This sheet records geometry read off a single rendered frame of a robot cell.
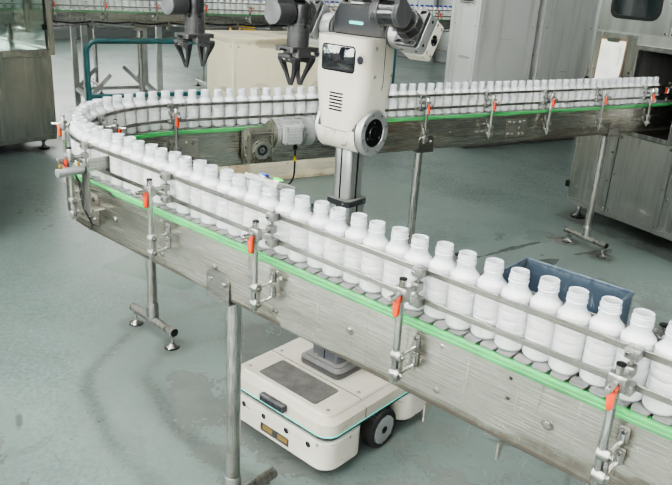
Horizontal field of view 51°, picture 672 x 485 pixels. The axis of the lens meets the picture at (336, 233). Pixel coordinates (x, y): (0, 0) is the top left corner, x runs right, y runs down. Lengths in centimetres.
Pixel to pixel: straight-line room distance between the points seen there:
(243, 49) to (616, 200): 302
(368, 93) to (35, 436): 176
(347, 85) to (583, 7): 642
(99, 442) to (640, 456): 202
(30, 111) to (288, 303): 534
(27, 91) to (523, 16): 494
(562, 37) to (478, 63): 119
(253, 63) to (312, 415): 374
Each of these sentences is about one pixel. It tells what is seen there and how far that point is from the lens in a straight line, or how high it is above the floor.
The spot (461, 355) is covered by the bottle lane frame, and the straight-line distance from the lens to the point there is 148.
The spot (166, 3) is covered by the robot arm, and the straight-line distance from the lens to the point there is 217.
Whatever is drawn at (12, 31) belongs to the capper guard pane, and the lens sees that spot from 680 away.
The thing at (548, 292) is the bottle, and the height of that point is 115.
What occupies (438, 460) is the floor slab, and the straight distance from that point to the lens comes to 279.
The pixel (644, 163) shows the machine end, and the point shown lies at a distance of 532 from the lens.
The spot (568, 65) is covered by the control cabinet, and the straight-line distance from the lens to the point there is 858.
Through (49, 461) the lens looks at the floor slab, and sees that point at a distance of 282.
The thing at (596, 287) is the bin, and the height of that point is 93.
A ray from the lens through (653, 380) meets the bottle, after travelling 135.
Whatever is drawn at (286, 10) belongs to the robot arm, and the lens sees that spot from 181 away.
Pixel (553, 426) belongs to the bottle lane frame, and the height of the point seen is 90.
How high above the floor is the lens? 168
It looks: 20 degrees down
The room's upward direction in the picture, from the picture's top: 3 degrees clockwise
